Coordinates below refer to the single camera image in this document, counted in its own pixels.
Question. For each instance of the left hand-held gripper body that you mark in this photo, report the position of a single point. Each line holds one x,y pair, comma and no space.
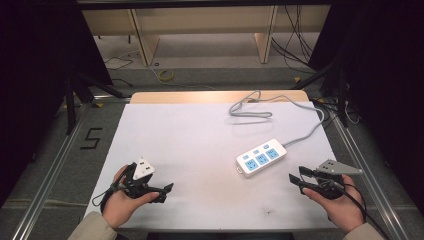
135,186

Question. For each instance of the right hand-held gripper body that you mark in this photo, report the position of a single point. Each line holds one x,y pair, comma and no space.
333,168

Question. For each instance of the white power strip blue sockets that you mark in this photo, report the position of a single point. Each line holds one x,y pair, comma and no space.
261,158

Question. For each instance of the person's left hand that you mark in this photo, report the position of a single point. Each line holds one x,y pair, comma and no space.
120,206

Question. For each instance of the person's right hand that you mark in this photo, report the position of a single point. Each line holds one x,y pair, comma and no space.
346,210

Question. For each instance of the white table sheet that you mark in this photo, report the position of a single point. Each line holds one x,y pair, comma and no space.
200,150

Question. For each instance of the black metal stand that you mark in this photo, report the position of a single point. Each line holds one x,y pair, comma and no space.
70,106
341,100

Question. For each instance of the black curtain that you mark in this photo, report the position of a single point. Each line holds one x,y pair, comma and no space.
386,83
33,83

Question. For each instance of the yellow tape roll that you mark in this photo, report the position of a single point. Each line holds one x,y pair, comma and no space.
166,75

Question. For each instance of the beige wooden desk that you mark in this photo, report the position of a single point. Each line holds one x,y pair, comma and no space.
200,20

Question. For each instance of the aluminium rail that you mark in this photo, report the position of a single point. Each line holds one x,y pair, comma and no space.
50,173
370,180

